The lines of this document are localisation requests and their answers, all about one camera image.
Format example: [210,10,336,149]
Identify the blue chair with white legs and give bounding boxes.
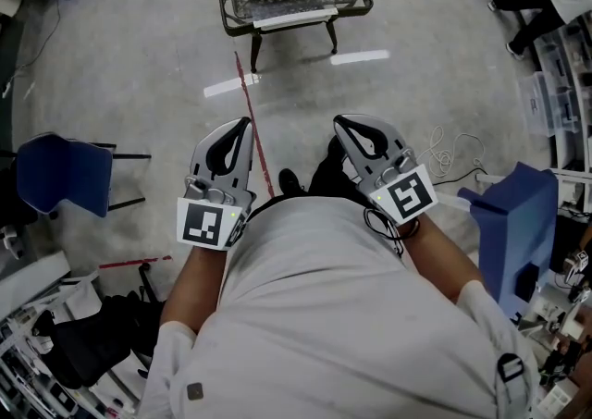
[456,161,561,322]

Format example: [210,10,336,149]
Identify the person's black shoe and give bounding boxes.
[277,167,305,199]

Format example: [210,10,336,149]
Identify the person's left forearm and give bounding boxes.
[158,240,233,336]

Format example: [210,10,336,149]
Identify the person's white shirt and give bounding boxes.
[137,196,541,419]

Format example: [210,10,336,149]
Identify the blue chair with black legs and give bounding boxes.
[15,131,153,220]

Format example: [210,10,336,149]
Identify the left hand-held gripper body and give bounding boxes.
[176,171,258,253]

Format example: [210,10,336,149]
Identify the person's right forearm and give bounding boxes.
[401,214,483,306]

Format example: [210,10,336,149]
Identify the red floor tape line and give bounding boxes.
[98,254,174,270]
[233,51,276,199]

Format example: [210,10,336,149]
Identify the clear plastic storage boxes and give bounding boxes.
[516,68,580,137]

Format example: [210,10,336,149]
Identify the black floor cable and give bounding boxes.
[1,0,64,99]

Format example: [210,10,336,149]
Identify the person's black trousers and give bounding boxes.
[306,135,371,205]

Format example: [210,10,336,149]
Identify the black backpack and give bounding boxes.
[33,290,162,389]

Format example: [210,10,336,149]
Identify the white storage rack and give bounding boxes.
[531,9,592,169]

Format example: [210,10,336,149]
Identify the white flat board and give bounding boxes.
[253,6,339,31]

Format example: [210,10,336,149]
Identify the coiled white cable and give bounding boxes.
[426,125,487,179]

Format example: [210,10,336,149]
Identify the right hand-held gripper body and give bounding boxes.
[357,148,439,227]

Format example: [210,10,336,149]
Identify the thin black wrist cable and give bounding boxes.
[362,205,421,253]

